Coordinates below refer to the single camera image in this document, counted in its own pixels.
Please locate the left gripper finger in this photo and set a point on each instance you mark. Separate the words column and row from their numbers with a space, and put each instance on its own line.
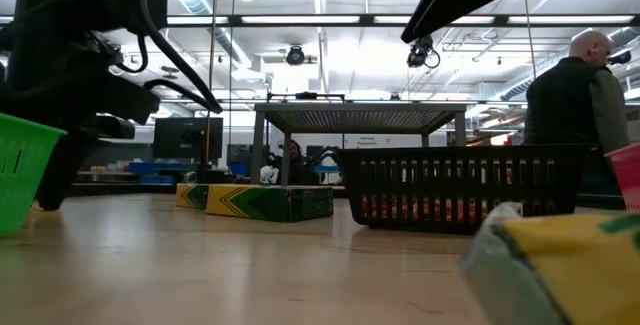
column 57, row 175

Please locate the green plastic basket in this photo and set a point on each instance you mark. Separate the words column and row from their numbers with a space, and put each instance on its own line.
column 25, row 175

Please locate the yellow Crayola crayon box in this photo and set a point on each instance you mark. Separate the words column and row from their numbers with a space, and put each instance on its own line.
column 192, row 196
column 270, row 204

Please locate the black plastic basket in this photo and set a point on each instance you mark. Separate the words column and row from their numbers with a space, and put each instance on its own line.
column 465, row 153

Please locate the red plastic basket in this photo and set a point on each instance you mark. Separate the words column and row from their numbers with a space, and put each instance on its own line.
column 627, row 180

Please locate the small yellow crayon box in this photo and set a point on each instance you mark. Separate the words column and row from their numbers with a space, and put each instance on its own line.
column 575, row 275

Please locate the thin yellow pole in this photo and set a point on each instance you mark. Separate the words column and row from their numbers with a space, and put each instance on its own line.
column 529, row 30

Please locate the black monitor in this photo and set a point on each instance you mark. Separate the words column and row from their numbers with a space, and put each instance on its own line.
column 187, row 140

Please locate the person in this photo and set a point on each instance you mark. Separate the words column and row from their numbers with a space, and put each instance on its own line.
column 296, row 157
column 565, row 110

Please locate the grey perforated metal shelf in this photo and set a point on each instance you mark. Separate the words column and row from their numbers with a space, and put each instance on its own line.
column 360, row 109

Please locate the black round ceiling fixture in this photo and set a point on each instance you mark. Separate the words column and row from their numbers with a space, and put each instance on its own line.
column 295, row 55

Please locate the black aluminium table frame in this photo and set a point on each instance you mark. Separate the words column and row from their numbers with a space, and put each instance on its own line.
column 125, row 190

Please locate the black overhead frame bar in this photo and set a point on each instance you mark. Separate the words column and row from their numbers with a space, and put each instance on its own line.
column 365, row 20

